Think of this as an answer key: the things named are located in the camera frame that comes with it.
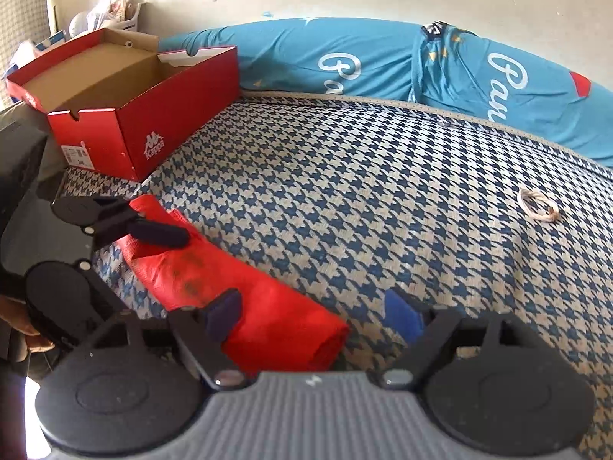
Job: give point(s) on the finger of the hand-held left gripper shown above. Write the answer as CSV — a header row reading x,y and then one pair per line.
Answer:
x,y
103,292
163,235

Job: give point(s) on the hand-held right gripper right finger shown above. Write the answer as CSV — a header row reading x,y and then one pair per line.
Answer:
x,y
402,316

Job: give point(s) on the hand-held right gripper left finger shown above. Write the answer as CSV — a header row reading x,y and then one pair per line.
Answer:
x,y
222,311

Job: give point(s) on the red shopping bag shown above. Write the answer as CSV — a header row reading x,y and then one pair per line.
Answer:
x,y
287,326

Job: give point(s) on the white elastic band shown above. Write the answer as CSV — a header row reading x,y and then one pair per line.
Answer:
x,y
551,214

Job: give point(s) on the white plastic bag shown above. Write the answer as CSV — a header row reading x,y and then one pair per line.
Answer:
x,y
103,12

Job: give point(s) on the person's left hand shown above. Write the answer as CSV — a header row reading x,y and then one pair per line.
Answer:
x,y
14,314

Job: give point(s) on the blue white houndstooth mattress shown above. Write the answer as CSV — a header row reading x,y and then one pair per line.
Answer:
x,y
359,201

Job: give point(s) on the red shoe box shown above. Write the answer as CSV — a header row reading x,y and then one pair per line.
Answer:
x,y
182,105

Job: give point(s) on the black box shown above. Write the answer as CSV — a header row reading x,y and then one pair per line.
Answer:
x,y
19,158

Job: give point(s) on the blue printed quilt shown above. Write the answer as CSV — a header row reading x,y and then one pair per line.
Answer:
x,y
287,57

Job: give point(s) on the blue white carton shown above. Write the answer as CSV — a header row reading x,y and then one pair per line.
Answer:
x,y
48,40

